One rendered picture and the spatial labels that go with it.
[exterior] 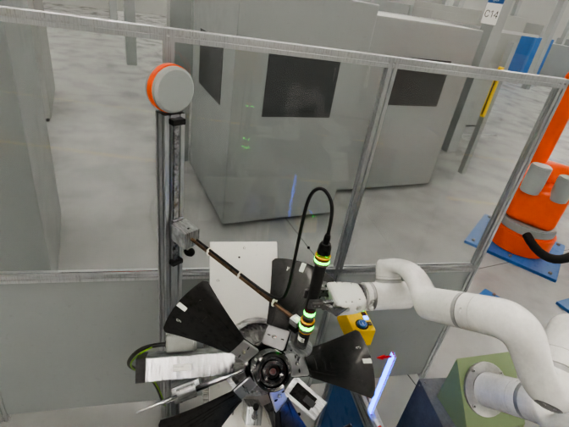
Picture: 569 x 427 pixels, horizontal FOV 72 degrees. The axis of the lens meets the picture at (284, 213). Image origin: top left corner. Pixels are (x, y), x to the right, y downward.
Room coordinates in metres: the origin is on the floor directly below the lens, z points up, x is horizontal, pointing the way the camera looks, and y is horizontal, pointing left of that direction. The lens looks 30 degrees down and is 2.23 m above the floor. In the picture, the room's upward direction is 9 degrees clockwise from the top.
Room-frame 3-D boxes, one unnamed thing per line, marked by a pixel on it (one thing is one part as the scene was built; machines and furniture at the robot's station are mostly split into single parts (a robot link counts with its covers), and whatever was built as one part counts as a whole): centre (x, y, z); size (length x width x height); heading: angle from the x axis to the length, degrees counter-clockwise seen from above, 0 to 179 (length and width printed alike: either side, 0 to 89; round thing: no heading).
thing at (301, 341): (0.88, -0.12, 1.46); 0.04 x 0.04 x 0.46
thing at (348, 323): (1.27, -0.38, 1.02); 0.16 x 0.10 x 0.11; 17
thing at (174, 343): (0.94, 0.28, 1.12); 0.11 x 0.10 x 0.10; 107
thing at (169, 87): (1.32, 0.45, 1.88); 0.17 x 0.15 x 0.16; 107
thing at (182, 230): (1.26, 0.37, 1.35); 0.10 x 0.07 x 0.08; 52
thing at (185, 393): (0.79, 0.21, 1.08); 0.07 x 0.04 x 0.06; 117
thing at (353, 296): (0.91, -0.22, 1.46); 0.11 x 0.10 x 0.07; 107
